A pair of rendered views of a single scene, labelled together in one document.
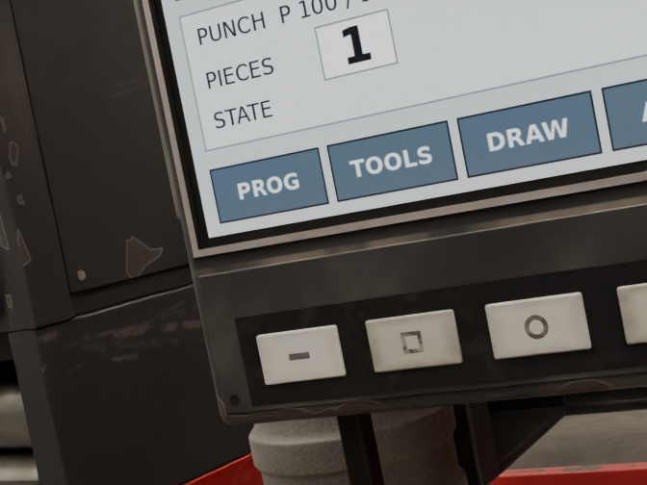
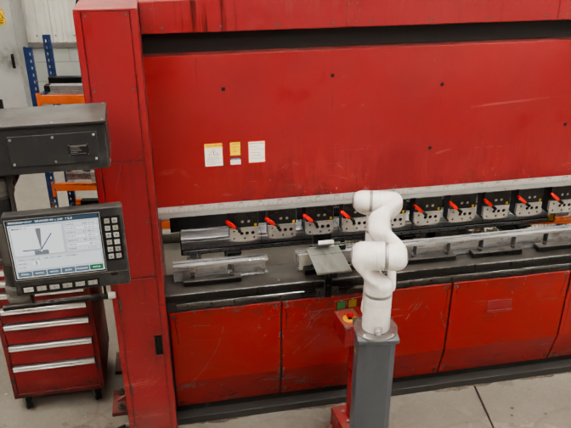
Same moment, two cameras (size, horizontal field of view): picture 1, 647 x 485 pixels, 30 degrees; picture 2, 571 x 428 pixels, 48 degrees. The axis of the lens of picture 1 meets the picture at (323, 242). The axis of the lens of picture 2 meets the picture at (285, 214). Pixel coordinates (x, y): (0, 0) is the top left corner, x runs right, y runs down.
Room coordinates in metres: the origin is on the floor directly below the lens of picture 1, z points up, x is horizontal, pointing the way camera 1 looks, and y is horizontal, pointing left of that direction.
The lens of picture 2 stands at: (-1.88, 0.64, 2.68)
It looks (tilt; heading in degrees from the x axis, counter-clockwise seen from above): 26 degrees down; 320
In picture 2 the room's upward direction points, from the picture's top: straight up
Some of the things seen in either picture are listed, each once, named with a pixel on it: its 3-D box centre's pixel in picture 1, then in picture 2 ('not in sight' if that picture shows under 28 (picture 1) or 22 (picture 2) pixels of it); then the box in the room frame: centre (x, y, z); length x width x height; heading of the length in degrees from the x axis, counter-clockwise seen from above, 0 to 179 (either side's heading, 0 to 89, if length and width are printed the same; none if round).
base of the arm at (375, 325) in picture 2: not in sight; (376, 311); (-0.34, -1.15, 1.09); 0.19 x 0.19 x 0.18
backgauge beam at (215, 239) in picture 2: not in sight; (374, 225); (0.44, -1.98, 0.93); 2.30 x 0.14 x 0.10; 61
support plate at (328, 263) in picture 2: not in sight; (328, 259); (0.24, -1.41, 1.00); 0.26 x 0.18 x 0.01; 151
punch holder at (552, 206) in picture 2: not in sight; (558, 196); (-0.29, -2.69, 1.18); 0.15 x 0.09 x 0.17; 61
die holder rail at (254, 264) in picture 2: not in sight; (220, 267); (0.63, -1.00, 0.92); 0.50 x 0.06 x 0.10; 61
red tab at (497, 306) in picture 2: not in sight; (500, 306); (-0.26, -2.31, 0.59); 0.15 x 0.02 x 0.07; 61
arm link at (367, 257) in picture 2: not in sight; (371, 267); (-0.32, -1.13, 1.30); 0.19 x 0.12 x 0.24; 45
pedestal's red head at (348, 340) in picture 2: not in sight; (357, 320); (0.00, -1.40, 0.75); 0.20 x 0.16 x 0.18; 68
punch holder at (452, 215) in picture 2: not in sight; (459, 205); (-0.01, -2.16, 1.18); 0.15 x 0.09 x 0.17; 61
